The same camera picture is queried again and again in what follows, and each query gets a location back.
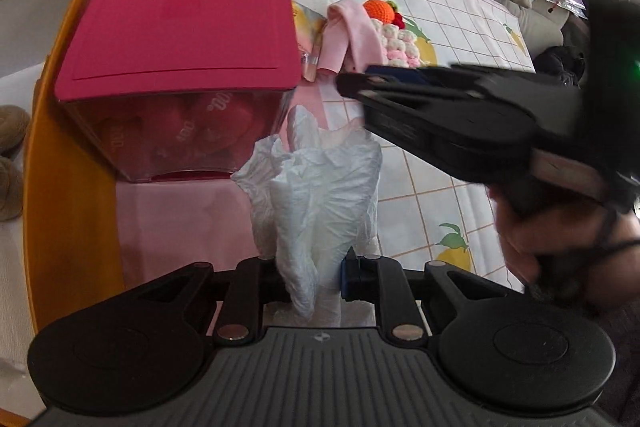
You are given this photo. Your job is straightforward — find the black backpack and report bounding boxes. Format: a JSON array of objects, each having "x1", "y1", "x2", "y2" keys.
[{"x1": 537, "y1": 46, "x2": 587, "y2": 84}]

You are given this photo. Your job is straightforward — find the yellow snack packet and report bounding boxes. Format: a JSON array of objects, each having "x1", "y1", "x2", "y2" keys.
[{"x1": 291, "y1": 2, "x2": 328, "y2": 58}]

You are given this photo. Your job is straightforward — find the pink cloth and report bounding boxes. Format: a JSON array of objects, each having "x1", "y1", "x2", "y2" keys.
[{"x1": 314, "y1": 0, "x2": 386, "y2": 75}]

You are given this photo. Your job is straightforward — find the brown twisted towel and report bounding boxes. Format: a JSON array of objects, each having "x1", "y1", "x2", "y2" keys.
[{"x1": 0, "y1": 104, "x2": 31, "y2": 154}]

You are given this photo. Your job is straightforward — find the brown slippers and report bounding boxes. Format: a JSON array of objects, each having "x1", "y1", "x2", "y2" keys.
[{"x1": 0, "y1": 156, "x2": 23, "y2": 222}]

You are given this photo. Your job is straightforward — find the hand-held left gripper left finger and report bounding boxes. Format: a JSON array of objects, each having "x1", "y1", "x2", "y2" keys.
[{"x1": 132, "y1": 257, "x2": 281, "y2": 343}]

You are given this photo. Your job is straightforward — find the pink plastic folder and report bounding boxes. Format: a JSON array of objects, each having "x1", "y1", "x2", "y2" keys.
[{"x1": 540, "y1": 0, "x2": 590, "y2": 22}]

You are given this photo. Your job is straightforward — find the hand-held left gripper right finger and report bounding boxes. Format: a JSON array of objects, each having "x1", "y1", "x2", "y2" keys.
[{"x1": 340, "y1": 248, "x2": 506, "y2": 343}]

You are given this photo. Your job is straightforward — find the white plastic bag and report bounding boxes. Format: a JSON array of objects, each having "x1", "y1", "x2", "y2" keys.
[{"x1": 231, "y1": 104, "x2": 383, "y2": 328}]

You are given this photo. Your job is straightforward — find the orange crochet fruit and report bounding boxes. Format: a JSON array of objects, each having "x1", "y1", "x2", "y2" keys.
[{"x1": 362, "y1": 0, "x2": 403, "y2": 28}]

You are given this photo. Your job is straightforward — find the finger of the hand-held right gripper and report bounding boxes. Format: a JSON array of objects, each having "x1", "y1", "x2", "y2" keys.
[
  {"x1": 365, "y1": 63, "x2": 501, "y2": 82},
  {"x1": 336, "y1": 73, "x2": 482, "y2": 106}
]

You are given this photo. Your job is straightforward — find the person's right hand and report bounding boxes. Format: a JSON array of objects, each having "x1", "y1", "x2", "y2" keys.
[{"x1": 487, "y1": 184, "x2": 640, "y2": 314}]

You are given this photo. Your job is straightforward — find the red lidded clear container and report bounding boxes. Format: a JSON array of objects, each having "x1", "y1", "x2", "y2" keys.
[{"x1": 54, "y1": 0, "x2": 296, "y2": 182}]

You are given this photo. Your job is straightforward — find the orange cardboard box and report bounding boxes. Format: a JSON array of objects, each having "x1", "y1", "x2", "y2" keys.
[{"x1": 0, "y1": 0, "x2": 126, "y2": 423}]

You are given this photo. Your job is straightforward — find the pink white crochet pad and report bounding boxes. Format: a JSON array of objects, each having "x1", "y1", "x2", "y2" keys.
[{"x1": 372, "y1": 19, "x2": 422, "y2": 68}]

